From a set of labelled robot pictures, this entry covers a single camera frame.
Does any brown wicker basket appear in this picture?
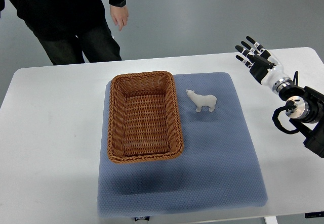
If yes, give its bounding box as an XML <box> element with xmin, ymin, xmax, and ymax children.
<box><xmin>107</xmin><ymin>71</ymin><xmax>184</xmax><ymax>164</ymax></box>

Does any blue grey mat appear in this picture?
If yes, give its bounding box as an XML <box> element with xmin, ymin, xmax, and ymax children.
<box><xmin>97</xmin><ymin>72</ymin><xmax>268</xmax><ymax>218</ymax></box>

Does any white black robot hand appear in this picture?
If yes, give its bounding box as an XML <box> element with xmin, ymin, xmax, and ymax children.
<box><xmin>235</xmin><ymin>36</ymin><xmax>293</xmax><ymax>94</ymax></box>

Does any white bear figurine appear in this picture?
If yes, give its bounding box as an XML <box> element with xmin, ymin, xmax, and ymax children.
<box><xmin>186</xmin><ymin>89</ymin><xmax>217</xmax><ymax>113</ymax></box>

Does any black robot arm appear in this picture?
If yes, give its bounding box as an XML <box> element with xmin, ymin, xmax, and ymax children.
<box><xmin>279</xmin><ymin>84</ymin><xmax>323</xmax><ymax>158</ymax></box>

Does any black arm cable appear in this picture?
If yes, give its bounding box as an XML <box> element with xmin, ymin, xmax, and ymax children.
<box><xmin>272</xmin><ymin>70</ymin><xmax>303</xmax><ymax>135</ymax></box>

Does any black table control panel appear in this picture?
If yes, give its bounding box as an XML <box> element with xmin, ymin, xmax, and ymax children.
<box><xmin>304</xmin><ymin>211</ymin><xmax>324</xmax><ymax>218</ymax></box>

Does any black label tag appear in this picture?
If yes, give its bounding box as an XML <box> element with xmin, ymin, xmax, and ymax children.
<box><xmin>134</xmin><ymin>216</ymin><xmax>150</xmax><ymax>221</ymax></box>

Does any person's bare hand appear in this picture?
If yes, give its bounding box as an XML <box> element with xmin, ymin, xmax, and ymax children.
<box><xmin>110</xmin><ymin>5</ymin><xmax>129</xmax><ymax>31</ymax></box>

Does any person in black clothes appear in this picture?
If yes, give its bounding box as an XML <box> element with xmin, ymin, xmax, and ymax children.
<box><xmin>1</xmin><ymin>0</ymin><xmax>127</xmax><ymax>65</ymax></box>

